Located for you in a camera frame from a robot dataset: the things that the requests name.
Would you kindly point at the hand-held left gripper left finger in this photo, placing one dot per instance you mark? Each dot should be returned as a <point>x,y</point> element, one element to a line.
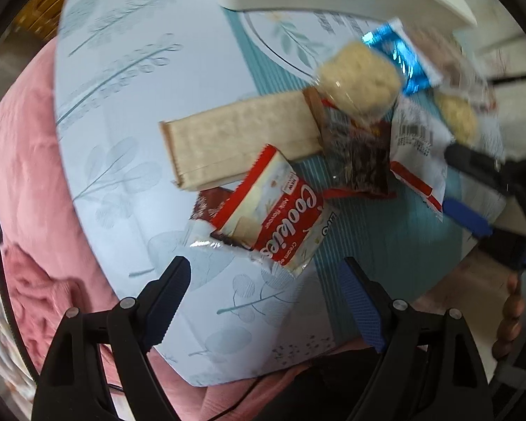
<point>175,289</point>

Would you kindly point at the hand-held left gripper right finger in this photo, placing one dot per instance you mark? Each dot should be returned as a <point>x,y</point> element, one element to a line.
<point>363,307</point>

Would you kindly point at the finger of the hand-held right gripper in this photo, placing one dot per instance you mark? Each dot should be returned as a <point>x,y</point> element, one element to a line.
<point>464,217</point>
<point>469,160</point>

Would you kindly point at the white packet red stripe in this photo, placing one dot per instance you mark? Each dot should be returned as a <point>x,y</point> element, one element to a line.
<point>418,149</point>

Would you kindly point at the clear packet yellow crumbly biscuit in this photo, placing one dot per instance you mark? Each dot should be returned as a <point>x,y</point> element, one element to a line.
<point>458,114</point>
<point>357,79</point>

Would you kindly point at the person's right hand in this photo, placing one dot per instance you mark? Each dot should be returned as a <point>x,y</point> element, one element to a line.
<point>510,311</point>

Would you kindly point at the brown snack packet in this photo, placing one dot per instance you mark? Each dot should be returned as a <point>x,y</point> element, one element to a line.
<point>204,210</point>

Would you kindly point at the clear packet pinkish snack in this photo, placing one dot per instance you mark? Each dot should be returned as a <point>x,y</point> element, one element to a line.
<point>451,57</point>

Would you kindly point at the dark seed snack packet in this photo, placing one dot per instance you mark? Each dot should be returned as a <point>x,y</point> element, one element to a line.
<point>359,158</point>

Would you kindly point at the blue foil snack packet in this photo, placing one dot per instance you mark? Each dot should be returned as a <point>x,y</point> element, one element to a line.
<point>405,59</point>

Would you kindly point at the red white cookie packet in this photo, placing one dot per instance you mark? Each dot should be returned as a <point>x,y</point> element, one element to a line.
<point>271,210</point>

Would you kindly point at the long beige wafer packet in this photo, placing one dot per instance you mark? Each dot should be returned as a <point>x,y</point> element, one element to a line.
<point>241,136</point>

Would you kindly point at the pink blanket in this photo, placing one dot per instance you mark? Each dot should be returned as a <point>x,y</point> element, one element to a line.
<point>30,175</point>

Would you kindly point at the floral cloth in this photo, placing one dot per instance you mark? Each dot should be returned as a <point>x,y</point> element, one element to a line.
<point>0,346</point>

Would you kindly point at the brown wooden furniture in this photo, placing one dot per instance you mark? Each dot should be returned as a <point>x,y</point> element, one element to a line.
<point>39,4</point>

